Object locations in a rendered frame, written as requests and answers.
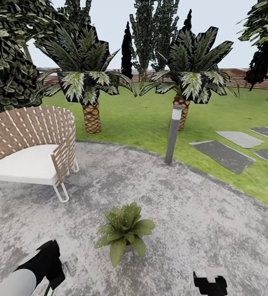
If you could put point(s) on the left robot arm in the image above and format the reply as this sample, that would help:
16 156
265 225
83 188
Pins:
44 262

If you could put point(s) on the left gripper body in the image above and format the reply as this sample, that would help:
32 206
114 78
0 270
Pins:
56 276

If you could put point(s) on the garden chair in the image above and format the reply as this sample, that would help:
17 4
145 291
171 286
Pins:
37 146

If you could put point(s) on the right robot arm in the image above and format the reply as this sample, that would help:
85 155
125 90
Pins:
213 284

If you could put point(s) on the insectifuge atomizer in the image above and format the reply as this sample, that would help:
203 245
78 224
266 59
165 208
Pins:
49 291

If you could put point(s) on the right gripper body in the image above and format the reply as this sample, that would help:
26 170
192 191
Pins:
206 288

